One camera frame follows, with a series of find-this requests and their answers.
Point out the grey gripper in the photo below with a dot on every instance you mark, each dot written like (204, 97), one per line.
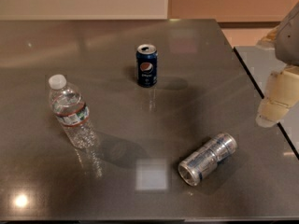
(289, 39)

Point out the silver redbull can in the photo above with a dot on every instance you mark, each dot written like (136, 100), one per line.
(202, 162)

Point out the blue pepsi can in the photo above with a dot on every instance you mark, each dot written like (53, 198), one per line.
(146, 65)

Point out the grey side table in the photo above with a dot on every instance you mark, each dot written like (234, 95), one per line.
(259, 64)

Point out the clear plastic water bottle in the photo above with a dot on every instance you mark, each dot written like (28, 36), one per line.
(72, 112)

